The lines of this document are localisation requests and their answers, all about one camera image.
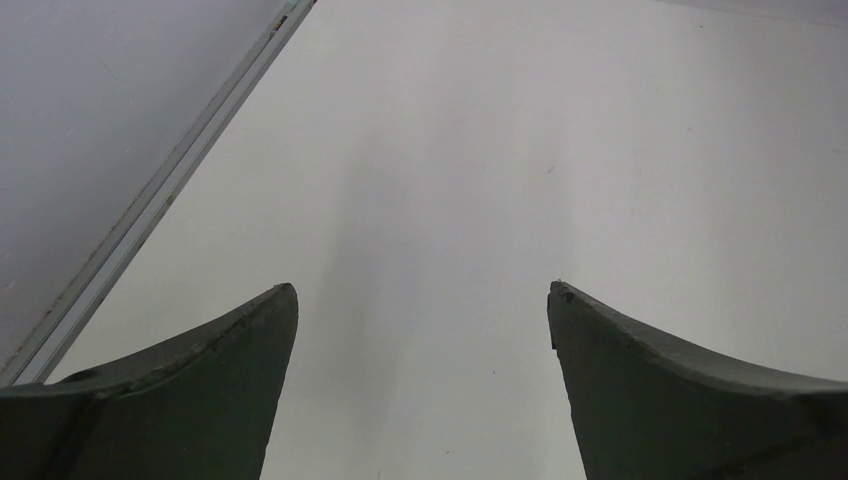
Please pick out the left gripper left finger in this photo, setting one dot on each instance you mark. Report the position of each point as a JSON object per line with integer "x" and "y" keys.
{"x": 199, "y": 405}

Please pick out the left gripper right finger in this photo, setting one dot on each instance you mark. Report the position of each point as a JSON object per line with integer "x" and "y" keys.
{"x": 646, "y": 404}

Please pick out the aluminium frame rail left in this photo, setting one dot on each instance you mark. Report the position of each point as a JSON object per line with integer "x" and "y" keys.
{"x": 107, "y": 109}

